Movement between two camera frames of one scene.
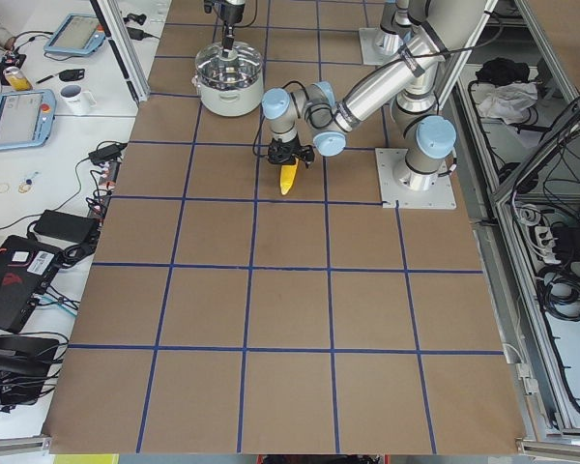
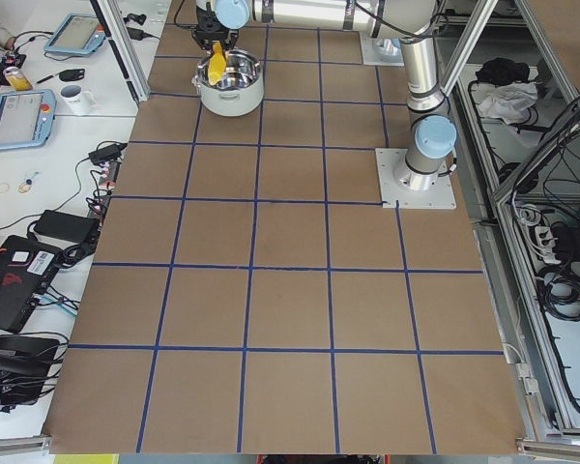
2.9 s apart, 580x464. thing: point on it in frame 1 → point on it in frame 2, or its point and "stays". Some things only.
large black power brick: [67, 226] stays
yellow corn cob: [287, 175] → [217, 64]
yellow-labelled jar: [18, 81] stays
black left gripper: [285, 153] → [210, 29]
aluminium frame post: [119, 33] stays
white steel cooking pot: [230, 86] stays
